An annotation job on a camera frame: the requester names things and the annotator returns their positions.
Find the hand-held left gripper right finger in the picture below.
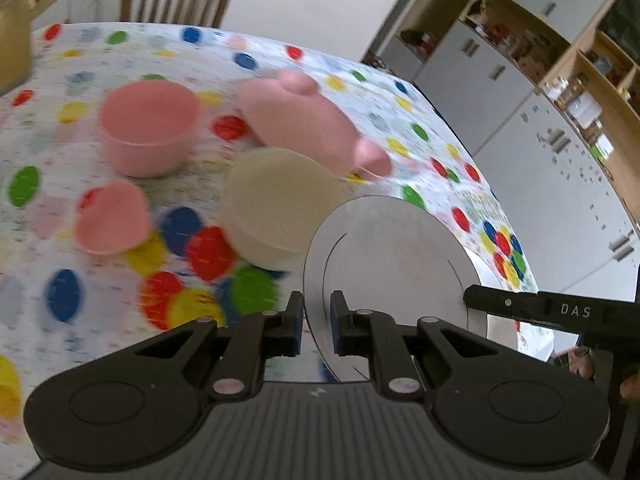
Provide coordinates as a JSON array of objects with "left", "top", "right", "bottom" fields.
[{"left": 330, "top": 290, "right": 502, "bottom": 400}]

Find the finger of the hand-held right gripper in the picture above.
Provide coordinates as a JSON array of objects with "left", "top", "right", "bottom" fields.
[{"left": 463, "top": 284, "right": 547, "bottom": 327}]

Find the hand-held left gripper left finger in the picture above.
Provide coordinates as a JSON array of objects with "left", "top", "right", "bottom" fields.
[{"left": 134, "top": 291, "right": 304, "bottom": 402}]

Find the white round plate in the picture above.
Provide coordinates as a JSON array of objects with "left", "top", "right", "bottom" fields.
[{"left": 302, "top": 196, "right": 489, "bottom": 384}]

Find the cream round bowl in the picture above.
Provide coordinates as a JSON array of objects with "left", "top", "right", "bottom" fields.
[{"left": 220, "top": 146, "right": 347, "bottom": 269}]

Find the pink plate with ears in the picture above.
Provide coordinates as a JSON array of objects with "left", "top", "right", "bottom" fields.
[{"left": 236, "top": 70, "right": 393, "bottom": 180}]

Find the pink round bowl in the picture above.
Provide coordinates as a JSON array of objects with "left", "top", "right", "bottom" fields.
[{"left": 97, "top": 80, "right": 203, "bottom": 179}]

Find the person's right hand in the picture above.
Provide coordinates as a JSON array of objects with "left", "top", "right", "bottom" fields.
[{"left": 549, "top": 347, "right": 640, "bottom": 402}]

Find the pink heart-shaped bowl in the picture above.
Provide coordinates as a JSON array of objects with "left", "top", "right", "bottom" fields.
[{"left": 74, "top": 181, "right": 153, "bottom": 255}]

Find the balloon print tablecloth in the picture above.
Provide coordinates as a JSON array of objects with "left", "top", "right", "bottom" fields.
[{"left": 0, "top": 22, "right": 542, "bottom": 467}]

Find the gold jug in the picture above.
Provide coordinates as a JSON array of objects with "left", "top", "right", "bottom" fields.
[{"left": 0, "top": 0, "right": 34, "bottom": 94}]

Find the white and wood wall cabinet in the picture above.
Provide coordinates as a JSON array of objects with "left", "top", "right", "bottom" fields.
[{"left": 362, "top": 0, "right": 640, "bottom": 306}]

